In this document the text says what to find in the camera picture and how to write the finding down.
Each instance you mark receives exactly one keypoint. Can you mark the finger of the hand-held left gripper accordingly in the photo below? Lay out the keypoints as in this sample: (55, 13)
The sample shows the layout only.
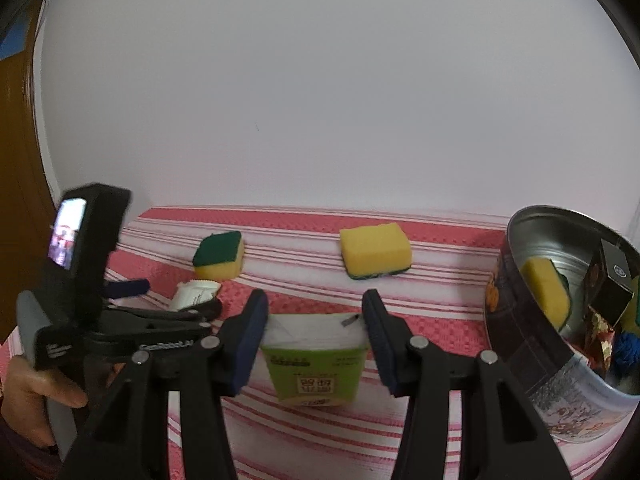
(130, 288)
(170, 319)

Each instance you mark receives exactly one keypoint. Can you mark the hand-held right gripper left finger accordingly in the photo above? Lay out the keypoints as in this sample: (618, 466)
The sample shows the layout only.
(247, 345)

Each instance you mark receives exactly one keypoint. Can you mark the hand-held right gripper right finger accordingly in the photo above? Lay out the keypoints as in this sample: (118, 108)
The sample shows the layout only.
(382, 350)

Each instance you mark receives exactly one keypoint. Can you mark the white tube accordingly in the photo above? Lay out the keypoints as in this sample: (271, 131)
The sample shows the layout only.
(192, 294)

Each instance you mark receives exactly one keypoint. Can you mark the green white carton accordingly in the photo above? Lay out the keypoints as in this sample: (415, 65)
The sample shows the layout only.
(310, 360)

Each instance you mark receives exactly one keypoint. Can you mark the yellow green sponge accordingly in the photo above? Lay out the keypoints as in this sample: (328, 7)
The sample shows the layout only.
(542, 285)
(372, 247)
(637, 310)
(220, 265)

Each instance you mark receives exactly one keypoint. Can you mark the round metal tin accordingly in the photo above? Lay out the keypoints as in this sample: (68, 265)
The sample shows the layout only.
(550, 395)

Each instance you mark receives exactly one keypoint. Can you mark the person's left forearm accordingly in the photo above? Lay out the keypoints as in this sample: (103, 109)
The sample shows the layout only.
(20, 460)

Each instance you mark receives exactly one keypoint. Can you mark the person's left hand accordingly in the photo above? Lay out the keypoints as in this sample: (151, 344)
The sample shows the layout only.
(35, 395)

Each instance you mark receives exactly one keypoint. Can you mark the red striped tablecloth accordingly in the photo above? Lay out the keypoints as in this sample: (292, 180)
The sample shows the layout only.
(310, 290)

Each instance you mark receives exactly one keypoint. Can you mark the brown wooden door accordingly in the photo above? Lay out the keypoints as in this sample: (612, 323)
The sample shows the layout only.
(20, 160)

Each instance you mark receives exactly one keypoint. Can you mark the red snack packet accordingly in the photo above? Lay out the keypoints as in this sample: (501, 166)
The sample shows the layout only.
(600, 340)

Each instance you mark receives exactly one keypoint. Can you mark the blue yarn ball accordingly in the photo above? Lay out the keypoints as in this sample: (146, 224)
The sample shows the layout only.
(627, 355)

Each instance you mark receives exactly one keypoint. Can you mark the black cardboard box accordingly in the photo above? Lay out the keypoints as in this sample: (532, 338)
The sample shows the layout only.
(617, 280)

